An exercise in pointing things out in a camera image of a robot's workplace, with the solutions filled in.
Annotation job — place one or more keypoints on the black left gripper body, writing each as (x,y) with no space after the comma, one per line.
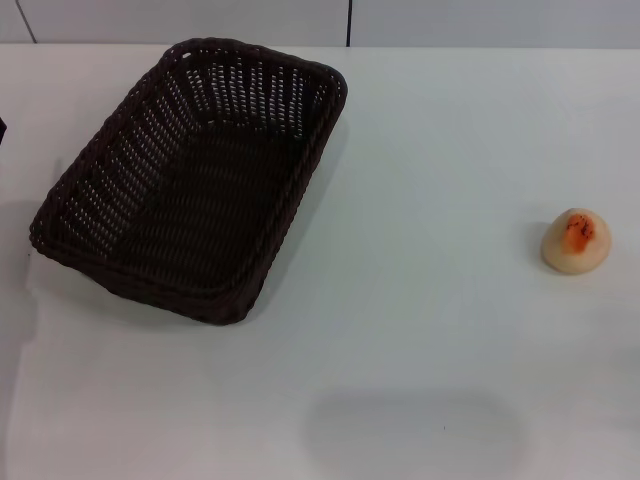
(2,131)

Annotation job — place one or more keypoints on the black woven plastic basket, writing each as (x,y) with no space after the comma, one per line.
(210,210)

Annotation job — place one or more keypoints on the white bun with orange top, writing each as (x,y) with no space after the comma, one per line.
(575,245)

